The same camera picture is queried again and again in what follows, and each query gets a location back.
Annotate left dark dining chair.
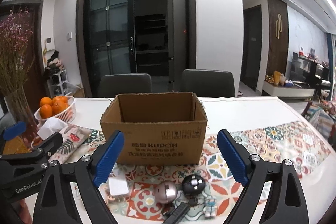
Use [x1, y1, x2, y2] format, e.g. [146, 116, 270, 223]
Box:
[97, 73, 152, 98]

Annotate dried purple flowers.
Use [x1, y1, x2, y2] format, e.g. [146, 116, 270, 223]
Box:
[1, 8, 34, 96]

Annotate black flashlight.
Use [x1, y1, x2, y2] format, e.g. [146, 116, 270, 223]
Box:
[163, 202, 190, 224]

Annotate black clip mount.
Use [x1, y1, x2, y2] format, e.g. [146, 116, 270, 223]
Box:
[187, 196, 202, 207]

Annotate glass vase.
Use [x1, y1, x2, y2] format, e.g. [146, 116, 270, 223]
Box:
[4, 86, 38, 148]

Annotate small astronaut figurine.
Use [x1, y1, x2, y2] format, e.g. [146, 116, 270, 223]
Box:
[203, 196, 217, 218]

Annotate white shoe rack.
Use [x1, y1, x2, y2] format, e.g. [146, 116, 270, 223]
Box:
[49, 69, 68, 97]

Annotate brown entrance door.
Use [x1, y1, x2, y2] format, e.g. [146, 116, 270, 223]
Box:
[1, 0, 50, 112]

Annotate dark dining chair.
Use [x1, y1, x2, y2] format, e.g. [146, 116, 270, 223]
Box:
[181, 69, 235, 98]
[97, 73, 152, 98]

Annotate black round cable hub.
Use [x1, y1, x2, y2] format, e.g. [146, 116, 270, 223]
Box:
[182, 174, 206, 196]

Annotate brown cardboard box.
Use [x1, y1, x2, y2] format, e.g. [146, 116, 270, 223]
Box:
[100, 92, 207, 165]

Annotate rose gold egg-shaped device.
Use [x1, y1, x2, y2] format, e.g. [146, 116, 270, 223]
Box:
[153, 181, 178, 204]

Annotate right dark dining chair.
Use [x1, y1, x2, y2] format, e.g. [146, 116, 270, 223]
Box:
[181, 69, 235, 98]

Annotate grey refrigerator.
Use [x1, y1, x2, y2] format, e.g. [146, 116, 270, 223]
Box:
[167, 0, 187, 92]

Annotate white fruit basket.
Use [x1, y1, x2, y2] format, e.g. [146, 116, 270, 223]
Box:
[34, 96, 77, 125]

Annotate television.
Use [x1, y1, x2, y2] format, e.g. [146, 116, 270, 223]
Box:
[290, 53, 331, 88]

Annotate white square charger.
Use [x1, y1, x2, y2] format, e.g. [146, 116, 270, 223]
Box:
[108, 176, 130, 201]

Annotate floral fabric tissue pouch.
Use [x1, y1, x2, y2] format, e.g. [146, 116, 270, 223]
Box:
[38, 117, 93, 164]

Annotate wooden coaster board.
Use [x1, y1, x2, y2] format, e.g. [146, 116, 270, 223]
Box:
[2, 136, 31, 155]

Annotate patterned table runner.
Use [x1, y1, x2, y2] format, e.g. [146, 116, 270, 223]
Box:
[63, 120, 332, 223]

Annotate white TV cabinet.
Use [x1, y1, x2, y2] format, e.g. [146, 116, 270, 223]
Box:
[262, 81, 315, 99]

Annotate orange fruit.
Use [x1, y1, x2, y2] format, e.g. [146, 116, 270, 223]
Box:
[40, 97, 53, 107]
[52, 100, 68, 115]
[39, 104, 53, 119]

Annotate dark wooden panel door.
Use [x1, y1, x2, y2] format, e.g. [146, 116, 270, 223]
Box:
[266, 0, 289, 75]

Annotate black glass sliding door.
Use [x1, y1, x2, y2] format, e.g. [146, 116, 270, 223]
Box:
[84, 0, 137, 97]

